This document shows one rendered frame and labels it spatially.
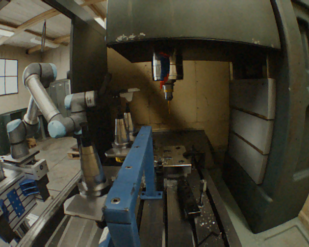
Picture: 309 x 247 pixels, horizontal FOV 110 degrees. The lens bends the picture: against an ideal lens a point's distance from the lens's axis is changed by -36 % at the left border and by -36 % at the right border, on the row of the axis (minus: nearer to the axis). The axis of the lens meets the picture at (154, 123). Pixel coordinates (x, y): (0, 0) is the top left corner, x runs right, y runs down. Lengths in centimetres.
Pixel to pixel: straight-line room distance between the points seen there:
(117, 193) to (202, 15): 55
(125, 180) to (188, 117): 166
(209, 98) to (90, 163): 175
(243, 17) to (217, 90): 140
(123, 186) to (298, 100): 68
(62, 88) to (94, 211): 547
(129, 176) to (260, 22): 65
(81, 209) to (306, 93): 82
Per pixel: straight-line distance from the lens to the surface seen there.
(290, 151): 76
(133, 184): 27
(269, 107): 76
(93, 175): 27
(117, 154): 42
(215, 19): 59
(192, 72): 188
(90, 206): 25
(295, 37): 78
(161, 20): 56
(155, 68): 79
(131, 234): 26
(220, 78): 197
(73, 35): 130
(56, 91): 582
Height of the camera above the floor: 137
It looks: 12 degrees down
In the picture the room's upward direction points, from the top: 3 degrees counter-clockwise
